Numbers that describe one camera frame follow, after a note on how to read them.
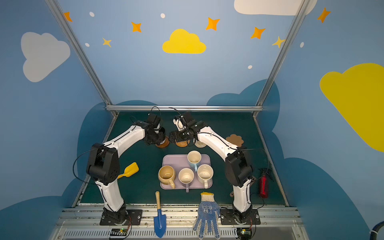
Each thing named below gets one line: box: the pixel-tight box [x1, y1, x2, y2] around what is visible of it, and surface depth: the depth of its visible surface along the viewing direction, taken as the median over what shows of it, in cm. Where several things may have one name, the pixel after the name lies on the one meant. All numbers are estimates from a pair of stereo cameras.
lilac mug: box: [178, 167, 195, 193], surface depth 84 cm
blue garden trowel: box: [153, 191, 167, 238], surface depth 75 cm
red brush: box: [259, 168, 274, 198], surface depth 84 cm
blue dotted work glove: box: [192, 192, 221, 240], surface depth 76 cm
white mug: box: [197, 164, 214, 189], surface depth 84 cm
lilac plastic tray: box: [160, 154, 214, 190], surface depth 86 cm
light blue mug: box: [187, 150, 202, 172], surface depth 89 cm
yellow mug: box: [158, 165, 176, 189], surface depth 82 cm
